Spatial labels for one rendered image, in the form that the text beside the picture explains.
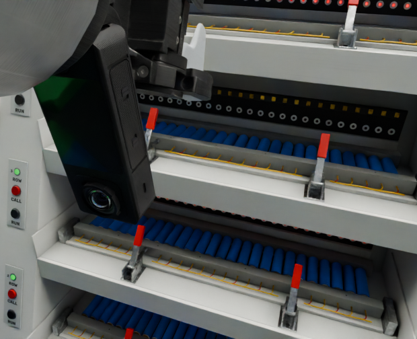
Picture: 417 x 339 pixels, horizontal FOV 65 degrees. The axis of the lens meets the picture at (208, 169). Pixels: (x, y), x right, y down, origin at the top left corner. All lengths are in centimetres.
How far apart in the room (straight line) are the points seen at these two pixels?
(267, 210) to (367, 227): 13
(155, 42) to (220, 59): 31
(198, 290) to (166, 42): 46
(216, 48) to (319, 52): 14
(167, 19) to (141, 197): 10
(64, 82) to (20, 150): 49
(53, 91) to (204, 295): 46
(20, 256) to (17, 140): 21
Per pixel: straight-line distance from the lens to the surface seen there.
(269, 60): 47
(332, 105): 62
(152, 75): 18
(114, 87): 16
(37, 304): 74
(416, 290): 57
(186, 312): 58
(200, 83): 21
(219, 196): 49
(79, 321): 79
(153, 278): 60
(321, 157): 49
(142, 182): 20
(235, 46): 48
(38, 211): 65
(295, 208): 48
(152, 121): 54
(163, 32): 18
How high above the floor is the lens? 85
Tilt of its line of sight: 10 degrees down
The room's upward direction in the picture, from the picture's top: 8 degrees clockwise
